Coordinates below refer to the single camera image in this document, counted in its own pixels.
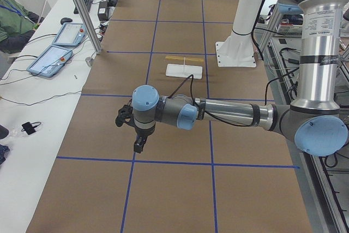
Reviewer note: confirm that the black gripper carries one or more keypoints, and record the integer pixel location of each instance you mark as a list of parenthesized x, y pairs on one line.
[(143, 132)]

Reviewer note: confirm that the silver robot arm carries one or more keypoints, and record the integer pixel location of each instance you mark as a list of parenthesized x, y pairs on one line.
[(311, 121)]

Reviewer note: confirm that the left wooden rack dowel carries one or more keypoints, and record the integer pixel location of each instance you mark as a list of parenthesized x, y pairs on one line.
[(180, 58)]

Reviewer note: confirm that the black power adapter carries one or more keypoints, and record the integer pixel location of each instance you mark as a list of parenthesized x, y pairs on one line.
[(103, 11)]

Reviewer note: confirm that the black computer mouse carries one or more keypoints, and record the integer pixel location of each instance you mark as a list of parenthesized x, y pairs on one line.
[(65, 20)]

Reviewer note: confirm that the upper blue teach pendant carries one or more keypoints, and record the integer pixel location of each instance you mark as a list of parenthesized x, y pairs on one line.
[(70, 35)]

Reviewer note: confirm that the blue teach pendant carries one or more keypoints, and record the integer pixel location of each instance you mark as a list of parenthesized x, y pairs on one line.
[(70, 35), (50, 62)]

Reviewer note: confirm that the small black usb device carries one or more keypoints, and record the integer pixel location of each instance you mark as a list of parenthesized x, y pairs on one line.
[(28, 128)]

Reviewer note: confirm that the lower blue teach pendant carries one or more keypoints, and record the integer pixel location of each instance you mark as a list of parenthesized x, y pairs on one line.
[(50, 62)]

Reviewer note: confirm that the person in green jacket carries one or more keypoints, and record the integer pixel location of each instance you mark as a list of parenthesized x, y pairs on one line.
[(17, 26)]

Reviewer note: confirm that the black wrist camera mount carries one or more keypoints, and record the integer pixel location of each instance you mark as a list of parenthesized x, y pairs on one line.
[(125, 116)]

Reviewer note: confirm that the white rack base plate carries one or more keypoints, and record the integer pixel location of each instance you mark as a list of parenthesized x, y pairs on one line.
[(183, 71)]

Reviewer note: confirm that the aluminium frame post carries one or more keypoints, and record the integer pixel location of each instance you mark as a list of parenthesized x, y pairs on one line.
[(84, 15)]

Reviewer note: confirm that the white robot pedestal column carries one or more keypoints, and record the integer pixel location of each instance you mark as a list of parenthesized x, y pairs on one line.
[(237, 50)]

